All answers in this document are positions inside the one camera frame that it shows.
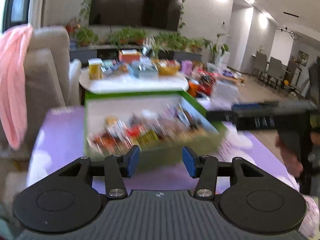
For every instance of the red flower vase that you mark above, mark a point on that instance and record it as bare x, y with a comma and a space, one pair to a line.
72, 27

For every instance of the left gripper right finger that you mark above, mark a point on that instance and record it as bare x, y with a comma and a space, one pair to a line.
204, 168

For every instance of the pink small box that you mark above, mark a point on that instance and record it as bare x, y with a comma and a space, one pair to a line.
186, 67

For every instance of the grey blue plastic tray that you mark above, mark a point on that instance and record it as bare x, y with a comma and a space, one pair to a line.
140, 70

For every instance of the purple floral tablecloth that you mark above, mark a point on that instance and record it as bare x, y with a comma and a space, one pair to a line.
71, 201

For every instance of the yellow woven basket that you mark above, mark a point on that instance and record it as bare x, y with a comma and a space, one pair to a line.
168, 68

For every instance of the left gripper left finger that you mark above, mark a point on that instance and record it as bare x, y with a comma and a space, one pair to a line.
117, 167

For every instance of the white round coffee table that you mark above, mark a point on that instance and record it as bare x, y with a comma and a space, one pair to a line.
125, 83

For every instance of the pink towel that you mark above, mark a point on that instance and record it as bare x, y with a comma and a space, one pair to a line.
14, 45

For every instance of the beige armchair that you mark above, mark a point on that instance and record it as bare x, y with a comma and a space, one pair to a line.
51, 77

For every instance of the green white cardboard box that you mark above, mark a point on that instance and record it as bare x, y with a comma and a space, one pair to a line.
159, 123

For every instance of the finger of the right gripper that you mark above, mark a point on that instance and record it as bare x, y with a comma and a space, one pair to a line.
254, 105
221, 115

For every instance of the orange cup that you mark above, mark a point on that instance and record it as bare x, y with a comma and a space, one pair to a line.
193, 87

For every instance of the yellow tin can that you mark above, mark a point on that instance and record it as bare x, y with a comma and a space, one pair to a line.
94, 66

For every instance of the orange tissue box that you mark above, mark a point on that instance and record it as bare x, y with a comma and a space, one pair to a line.
129, 55

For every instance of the black wall television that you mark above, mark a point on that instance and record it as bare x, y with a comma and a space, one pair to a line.
156, 14

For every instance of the person right hand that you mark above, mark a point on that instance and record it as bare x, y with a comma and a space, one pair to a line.
293, 166

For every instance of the large leafy floor plant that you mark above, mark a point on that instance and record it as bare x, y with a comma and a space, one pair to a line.
216, 49

